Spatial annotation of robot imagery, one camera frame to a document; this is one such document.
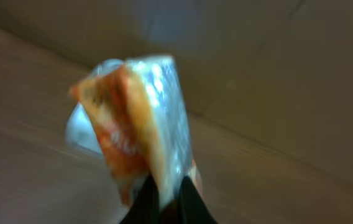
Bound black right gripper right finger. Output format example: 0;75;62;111
177;177;217;224

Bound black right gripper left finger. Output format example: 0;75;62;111
120;175;160;224

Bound orange tissue pack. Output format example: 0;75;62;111
69;55;203;207

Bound white barcode scanner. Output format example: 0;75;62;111
65;59;123;155

